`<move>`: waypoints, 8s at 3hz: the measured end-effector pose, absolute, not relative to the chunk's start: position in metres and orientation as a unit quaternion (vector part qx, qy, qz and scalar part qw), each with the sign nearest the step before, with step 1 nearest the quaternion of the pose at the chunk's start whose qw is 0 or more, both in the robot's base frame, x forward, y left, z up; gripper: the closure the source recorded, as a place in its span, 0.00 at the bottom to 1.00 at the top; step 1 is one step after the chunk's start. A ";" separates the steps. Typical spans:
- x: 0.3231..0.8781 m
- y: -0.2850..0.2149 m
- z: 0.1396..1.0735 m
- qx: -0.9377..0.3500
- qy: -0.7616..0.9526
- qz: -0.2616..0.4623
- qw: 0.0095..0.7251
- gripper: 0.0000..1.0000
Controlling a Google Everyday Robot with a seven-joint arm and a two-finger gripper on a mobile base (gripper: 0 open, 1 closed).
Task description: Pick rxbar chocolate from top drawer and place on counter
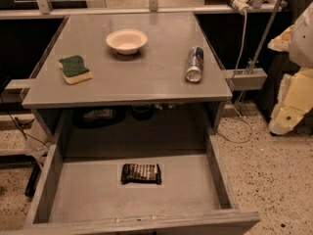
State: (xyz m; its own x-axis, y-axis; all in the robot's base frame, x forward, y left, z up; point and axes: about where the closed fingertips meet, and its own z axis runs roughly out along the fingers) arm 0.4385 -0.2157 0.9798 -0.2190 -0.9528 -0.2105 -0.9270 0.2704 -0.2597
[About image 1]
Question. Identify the green yellow sponge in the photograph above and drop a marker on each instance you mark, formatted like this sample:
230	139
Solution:
74	70

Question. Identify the white paper bowl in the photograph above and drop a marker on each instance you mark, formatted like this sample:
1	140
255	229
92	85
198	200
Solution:
127	41

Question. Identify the grey counter cabinet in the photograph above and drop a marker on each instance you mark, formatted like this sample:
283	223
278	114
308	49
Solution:
156	75

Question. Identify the dark chocolate rxbar wrapper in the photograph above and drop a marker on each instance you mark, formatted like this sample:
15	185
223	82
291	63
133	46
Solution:
141	173

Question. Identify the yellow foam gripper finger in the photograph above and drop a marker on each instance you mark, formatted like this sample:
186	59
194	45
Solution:
295	100
281	43

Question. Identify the metal frame rail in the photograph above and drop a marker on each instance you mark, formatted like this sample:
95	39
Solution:
130	4

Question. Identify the grey side bracket block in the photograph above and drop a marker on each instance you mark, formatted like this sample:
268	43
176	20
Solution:
243	81

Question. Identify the silver blue drink can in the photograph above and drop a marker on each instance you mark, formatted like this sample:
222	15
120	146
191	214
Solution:
194	64

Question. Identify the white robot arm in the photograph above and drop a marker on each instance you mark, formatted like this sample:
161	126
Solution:
301	43

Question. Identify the slanted metal rod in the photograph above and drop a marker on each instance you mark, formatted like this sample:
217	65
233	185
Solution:
251	64

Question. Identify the grey open top drawer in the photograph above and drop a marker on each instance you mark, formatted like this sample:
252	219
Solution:
80	191

